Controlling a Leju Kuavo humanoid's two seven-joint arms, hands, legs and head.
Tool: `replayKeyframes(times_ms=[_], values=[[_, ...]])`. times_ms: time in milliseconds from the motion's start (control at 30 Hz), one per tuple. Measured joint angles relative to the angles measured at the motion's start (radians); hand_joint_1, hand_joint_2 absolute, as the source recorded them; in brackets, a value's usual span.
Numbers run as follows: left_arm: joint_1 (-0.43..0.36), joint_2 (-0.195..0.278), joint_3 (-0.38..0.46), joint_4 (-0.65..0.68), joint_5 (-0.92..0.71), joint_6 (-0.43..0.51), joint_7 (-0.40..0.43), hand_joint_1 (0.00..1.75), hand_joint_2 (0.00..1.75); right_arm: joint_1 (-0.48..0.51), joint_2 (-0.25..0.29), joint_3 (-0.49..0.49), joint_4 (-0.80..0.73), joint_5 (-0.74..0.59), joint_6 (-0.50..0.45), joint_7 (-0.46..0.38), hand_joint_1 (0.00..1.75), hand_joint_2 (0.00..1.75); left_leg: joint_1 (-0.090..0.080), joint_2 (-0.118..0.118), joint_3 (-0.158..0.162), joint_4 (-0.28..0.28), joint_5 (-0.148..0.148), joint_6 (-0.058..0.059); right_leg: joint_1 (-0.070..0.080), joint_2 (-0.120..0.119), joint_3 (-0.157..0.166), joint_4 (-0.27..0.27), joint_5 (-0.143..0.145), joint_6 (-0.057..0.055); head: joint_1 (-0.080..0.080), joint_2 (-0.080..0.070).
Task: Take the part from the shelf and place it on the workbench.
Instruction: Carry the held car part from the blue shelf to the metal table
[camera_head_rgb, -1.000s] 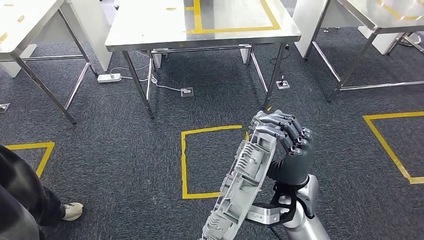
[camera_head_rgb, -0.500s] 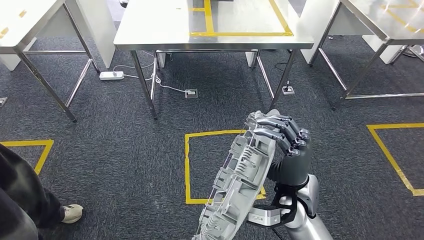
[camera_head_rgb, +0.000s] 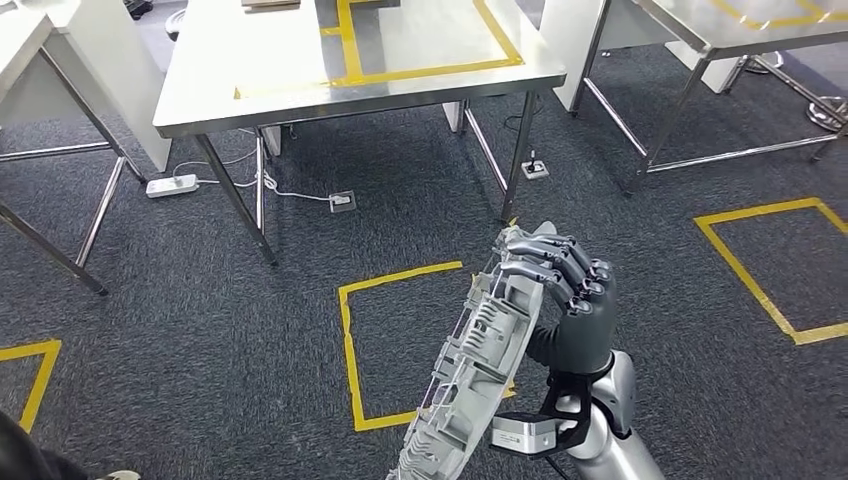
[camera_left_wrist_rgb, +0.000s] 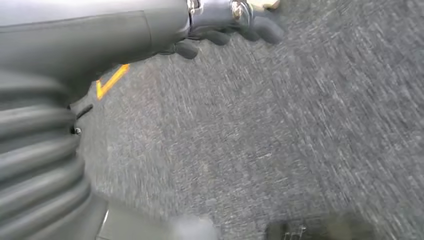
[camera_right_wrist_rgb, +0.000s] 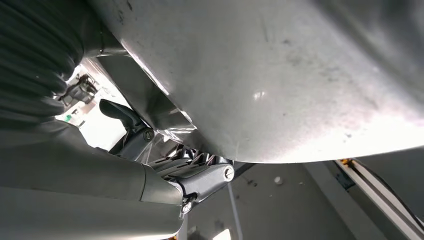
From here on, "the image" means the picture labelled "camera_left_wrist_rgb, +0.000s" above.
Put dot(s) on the dark robot foot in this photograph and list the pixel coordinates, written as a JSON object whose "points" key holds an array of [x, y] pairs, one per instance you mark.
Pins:
{"points": [[314, 232]]}

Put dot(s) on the yellow floor tape marking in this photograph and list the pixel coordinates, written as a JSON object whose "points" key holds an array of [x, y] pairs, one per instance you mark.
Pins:
{"points": [[112, 81]]}

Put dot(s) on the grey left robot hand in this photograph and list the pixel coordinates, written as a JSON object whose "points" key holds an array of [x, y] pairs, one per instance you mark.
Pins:
{"points": [[82, 39]]}

